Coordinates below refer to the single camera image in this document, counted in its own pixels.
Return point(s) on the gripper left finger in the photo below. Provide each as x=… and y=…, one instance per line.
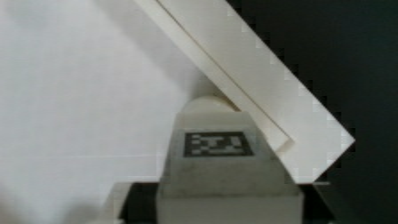
x=130, y=205

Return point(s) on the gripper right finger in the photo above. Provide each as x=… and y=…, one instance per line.
x=325, y=207

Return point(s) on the white leg with tag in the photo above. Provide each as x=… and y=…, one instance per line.
x=226, y=185

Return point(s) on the white square table top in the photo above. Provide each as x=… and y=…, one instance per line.
x=107, y=61

